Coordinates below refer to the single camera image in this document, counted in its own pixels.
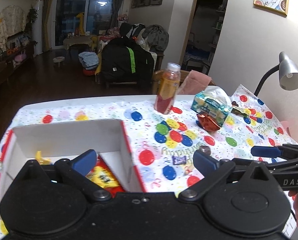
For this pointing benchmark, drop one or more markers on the balloon pattern tablecloth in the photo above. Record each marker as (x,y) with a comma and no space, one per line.
(154,137)

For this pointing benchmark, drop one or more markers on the black bag green stripe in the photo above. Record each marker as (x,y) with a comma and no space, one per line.
(124,61)

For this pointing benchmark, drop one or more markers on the purple candy wrapper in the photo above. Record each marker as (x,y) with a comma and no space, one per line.
(176,160)

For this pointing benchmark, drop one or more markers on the wooden chair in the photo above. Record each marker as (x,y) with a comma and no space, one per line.
(157,79)

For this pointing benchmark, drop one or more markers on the yellow giraffe toy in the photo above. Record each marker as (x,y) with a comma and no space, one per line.
(80,17)

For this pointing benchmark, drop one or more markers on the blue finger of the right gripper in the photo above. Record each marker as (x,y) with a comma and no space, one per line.
(266,151)

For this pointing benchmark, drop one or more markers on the small round stool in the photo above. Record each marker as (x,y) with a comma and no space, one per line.
(58,61)

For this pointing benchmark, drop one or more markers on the large red yellow snack bag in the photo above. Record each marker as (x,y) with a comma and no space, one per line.
(102,175)

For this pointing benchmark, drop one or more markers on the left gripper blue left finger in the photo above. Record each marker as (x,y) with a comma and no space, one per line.
(85,162)

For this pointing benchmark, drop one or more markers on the brown chocolate cake piece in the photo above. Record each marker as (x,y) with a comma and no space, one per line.
(205,149)

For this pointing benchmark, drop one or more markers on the grey desk lamp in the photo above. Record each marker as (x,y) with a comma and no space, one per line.
(288,74)

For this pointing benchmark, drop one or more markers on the green gold snack wrapper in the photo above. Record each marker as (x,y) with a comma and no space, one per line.
(237,110)

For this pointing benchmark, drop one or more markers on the yellow snack packet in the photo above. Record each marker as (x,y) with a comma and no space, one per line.
(41,160)

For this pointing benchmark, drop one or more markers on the orange juice bottle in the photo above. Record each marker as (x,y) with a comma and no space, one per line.
(168,88)

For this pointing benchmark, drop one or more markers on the white tower fan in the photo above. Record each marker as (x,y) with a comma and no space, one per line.
(37,27)

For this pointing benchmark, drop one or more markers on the red brown foil snack bag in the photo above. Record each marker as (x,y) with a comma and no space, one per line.
(208,123)

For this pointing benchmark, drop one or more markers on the red white cardboard box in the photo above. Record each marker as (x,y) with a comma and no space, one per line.
(67,140)

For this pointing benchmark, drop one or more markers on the blue tissue box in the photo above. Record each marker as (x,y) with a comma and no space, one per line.
(213,102)

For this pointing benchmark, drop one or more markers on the pink cloth on chair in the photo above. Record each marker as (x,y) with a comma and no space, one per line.
(194,83)

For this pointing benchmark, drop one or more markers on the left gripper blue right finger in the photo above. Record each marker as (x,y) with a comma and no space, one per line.
(204,163)

